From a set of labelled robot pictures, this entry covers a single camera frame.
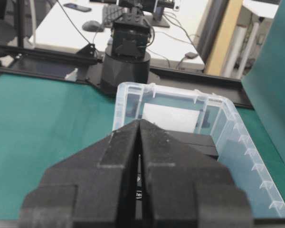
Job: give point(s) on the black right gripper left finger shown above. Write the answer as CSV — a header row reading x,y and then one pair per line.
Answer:
x,y
94,188

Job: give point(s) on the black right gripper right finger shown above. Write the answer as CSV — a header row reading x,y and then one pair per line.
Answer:
x,y
183,188

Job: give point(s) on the black RealSense D415 box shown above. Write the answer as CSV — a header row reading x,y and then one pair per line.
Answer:
x,y
198,142

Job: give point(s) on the clear plastic storage case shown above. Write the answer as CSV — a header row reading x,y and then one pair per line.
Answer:
x,y
193,111

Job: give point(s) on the green table cloth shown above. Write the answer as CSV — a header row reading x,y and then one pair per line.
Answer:
x,y
42,122

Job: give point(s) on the black computer mouse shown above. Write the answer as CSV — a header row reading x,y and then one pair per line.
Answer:
x,y
92,26

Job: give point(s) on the white background desk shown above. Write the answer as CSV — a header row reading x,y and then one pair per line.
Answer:
x,y
72,25

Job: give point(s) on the black monitor stand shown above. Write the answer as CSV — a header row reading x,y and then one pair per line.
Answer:
x,y
156,18

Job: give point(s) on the black keyboard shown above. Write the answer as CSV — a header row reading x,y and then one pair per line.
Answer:
x,y
111,13

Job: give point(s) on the black smartphone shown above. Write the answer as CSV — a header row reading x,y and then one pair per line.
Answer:
x,y
77,7

